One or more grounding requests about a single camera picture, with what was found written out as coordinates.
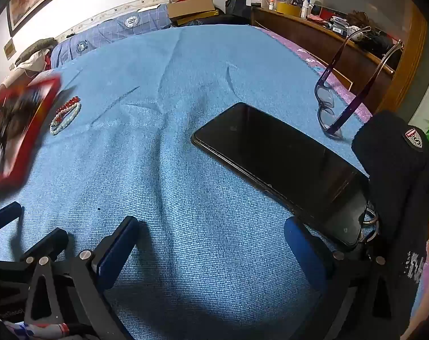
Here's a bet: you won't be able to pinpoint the blue bed blanket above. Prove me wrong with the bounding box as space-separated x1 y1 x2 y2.
0 24 374 340

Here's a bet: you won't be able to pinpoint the blue checked quilt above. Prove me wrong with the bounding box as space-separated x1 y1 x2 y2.
51 3 172 68

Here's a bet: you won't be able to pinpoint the black garment with patch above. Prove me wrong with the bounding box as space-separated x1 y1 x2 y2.
352 110 429 340

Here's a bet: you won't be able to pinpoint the pale white bead bracelet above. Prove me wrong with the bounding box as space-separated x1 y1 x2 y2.
49 103 83 136

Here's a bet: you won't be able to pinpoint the black plastic bag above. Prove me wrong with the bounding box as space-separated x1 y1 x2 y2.
186 14 252 27

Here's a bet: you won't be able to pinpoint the red cardboard box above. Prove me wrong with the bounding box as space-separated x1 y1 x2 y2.
0 73 62 188

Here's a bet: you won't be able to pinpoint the flat yellow box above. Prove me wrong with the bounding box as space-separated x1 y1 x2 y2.
172 10 220 25

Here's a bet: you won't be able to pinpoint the wooden dresser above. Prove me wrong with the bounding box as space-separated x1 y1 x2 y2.
252 5 428 114

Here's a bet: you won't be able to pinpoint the purple framed glasses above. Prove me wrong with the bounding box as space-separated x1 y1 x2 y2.
315 26 403 139

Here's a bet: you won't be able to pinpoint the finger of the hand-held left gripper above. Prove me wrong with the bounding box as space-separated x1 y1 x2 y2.
0 201 24 241
19 227 69 266

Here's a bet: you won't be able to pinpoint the red bead bracelet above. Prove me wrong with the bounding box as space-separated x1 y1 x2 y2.
56 95 81 119

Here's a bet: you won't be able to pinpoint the pile of clothes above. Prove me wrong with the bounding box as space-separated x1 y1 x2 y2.
14 38 59 75

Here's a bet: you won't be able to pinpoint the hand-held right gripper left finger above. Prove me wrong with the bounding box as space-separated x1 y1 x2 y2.
21 215 141 340

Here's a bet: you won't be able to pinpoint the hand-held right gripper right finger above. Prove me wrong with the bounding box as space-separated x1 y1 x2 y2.
283 216 406 340

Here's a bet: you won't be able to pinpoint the red white blue patterned clothing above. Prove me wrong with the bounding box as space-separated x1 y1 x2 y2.
2 320 71 339

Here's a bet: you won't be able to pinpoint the black smartphone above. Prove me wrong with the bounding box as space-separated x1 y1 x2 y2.
191 102 373 249

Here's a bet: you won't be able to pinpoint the open brown cardboard box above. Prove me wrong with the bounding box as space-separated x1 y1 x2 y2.
168 0 219 20

